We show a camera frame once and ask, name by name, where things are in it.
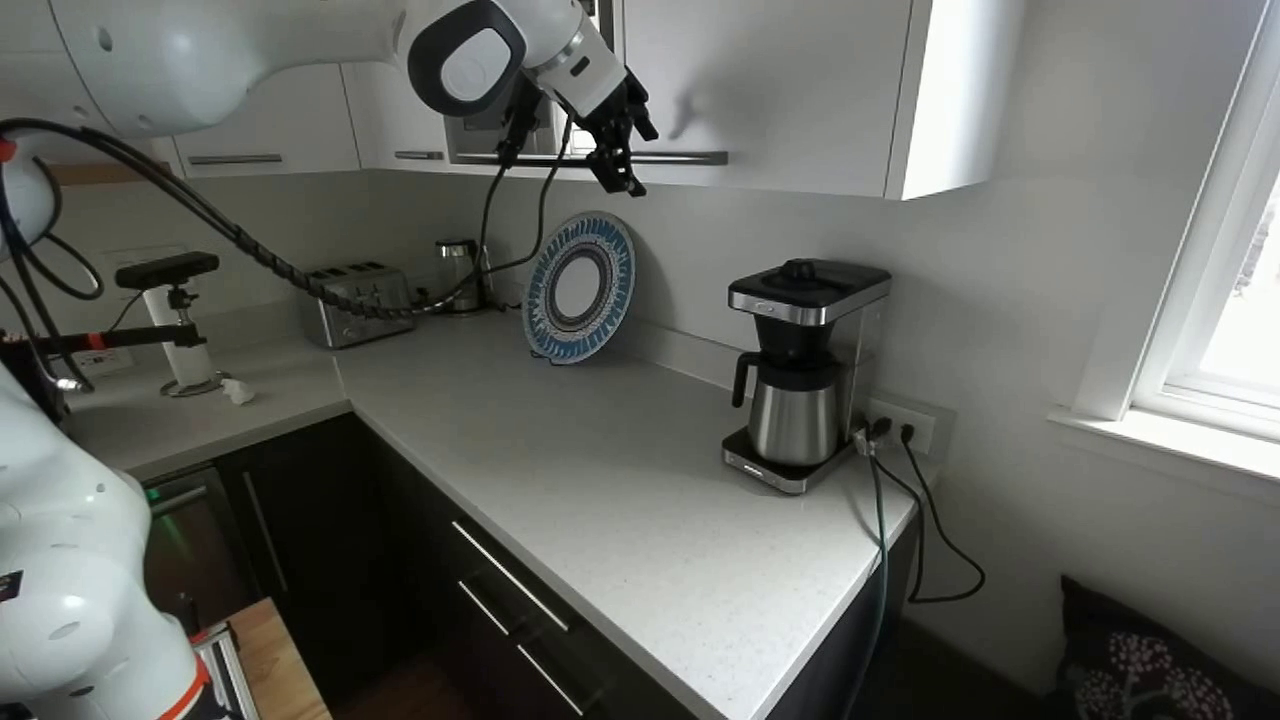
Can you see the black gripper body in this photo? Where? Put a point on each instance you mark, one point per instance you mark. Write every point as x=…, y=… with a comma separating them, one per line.
x=621, y=109

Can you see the narrow white cabinet door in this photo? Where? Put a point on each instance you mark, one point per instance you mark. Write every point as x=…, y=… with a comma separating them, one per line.
x=392, y=122

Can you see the wide white cabinet door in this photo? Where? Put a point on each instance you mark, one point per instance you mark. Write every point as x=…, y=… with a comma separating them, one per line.
x=267, y=126

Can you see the dark drawer cabinet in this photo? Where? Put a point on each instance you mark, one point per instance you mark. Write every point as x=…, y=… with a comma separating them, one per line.
x=443, y=584

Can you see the stainless steel microwave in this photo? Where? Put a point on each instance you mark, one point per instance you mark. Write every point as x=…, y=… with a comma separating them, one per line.
x=462, y=134

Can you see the blue white decorative plate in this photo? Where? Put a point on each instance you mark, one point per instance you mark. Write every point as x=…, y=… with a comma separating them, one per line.
x=543, y=312

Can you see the small glass jar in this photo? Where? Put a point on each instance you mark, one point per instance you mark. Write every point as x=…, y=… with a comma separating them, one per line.
x=457, y=274

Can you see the black silver coffee maker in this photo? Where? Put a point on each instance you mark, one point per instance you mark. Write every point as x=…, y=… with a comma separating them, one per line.
x=804, y=287

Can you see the silver toaster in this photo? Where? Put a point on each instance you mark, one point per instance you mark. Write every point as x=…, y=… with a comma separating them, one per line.
x=360, y=304

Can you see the steel coffee carafe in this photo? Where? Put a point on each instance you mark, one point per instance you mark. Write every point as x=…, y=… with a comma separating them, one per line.
x=793, y=422

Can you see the black rod with orange band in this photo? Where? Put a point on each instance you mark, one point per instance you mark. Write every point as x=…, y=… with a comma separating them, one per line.
x=94, y=342

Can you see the black built-in appliance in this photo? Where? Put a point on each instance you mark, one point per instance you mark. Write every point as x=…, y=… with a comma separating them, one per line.
x=192, y=544

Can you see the white red round device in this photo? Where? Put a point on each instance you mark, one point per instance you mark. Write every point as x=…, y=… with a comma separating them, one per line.
x=24, y=195

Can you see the white framed window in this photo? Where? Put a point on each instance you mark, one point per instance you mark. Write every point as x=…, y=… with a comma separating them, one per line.
x=1213, y=264

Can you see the wooden board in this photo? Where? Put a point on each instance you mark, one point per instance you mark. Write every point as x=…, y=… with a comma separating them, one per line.
x=275, y=660

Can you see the dark patterned cushion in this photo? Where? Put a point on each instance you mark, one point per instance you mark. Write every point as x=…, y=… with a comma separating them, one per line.
x=1144, y=665

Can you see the white wall cabinet body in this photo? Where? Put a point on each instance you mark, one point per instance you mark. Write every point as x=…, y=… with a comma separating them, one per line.
x=953, y=92

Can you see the white wall power outlet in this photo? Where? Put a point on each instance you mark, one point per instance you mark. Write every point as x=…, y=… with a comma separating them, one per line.
x=915, y=427

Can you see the black stereo camera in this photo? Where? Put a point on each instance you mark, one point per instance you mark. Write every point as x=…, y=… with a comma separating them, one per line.
x=164, y=269

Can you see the white camera stand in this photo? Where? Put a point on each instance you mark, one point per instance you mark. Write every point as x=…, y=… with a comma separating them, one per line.
x=185, y=352

